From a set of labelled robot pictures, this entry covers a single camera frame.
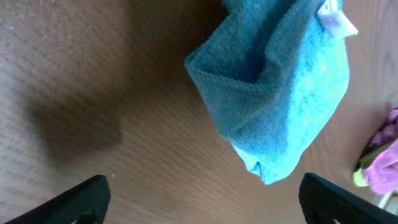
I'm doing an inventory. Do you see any green cloth under purple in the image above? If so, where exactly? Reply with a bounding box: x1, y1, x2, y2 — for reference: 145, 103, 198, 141
353, 141, 394, 187

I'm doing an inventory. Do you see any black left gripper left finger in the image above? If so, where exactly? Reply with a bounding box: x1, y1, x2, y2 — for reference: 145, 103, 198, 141
6, 175, 111, 224

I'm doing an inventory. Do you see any blue microfiber cloth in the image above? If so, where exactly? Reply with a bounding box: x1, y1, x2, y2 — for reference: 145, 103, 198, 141
185, 0, 349, 185

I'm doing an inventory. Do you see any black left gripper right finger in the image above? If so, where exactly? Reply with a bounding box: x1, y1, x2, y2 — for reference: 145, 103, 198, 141
298, 172, 397, 224

